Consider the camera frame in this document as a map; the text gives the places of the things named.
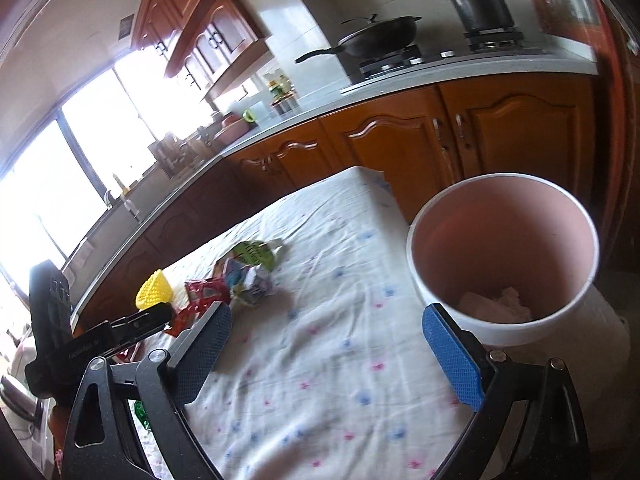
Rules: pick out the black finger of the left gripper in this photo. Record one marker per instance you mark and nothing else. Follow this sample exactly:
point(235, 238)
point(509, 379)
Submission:
point(146, 322)

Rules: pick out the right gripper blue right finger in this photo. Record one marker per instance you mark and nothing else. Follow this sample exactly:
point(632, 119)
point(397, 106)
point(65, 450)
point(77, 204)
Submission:
point(445, 340)

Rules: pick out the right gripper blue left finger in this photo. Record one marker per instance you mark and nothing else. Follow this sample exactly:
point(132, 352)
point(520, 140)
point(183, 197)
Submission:
point(196, 351)

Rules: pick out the red silver snack wrapper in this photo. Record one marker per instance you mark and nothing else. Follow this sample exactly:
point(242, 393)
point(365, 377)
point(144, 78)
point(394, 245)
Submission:
point(200, 295)

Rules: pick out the colourful paper wrapper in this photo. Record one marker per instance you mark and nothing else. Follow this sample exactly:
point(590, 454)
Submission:
point(247, 284)

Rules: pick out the green gold drink pouch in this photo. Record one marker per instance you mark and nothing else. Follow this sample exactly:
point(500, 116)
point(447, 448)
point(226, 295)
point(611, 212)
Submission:
point(257, 252)

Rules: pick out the pink white trash bucket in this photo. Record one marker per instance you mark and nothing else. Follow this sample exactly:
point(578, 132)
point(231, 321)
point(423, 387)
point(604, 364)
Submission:
point(488, 233)

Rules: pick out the grey kitchen countertop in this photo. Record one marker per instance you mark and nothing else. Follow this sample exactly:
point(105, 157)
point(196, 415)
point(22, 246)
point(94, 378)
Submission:
point(320, 105)

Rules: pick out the wooden upper kitchen cabinets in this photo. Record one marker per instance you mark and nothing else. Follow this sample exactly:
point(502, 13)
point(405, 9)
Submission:
point(219, 34)

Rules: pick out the yellow foam fruit net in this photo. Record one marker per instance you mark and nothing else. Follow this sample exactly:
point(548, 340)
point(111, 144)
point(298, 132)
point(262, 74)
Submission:
point(155, 290)

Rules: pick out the white tissue in bucket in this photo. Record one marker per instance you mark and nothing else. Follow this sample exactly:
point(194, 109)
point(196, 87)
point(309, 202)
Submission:
point(505, 309)

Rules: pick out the white floral tablecloth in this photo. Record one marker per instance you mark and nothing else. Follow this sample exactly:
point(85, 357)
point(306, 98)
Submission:
point(329, 377)

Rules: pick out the pink basin on counter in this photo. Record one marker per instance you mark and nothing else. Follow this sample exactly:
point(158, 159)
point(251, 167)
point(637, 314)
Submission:
point(233, 127)

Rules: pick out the condiment bottles group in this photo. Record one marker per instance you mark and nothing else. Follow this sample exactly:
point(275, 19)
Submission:
point(282, 92)

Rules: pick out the black gas stove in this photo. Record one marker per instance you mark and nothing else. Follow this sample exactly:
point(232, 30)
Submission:
point(509, 40)

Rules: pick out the black wok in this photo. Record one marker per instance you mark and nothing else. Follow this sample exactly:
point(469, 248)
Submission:
point(376, 40)

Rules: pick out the steel stock pot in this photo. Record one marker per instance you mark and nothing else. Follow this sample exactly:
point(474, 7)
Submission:
point(483, 15)

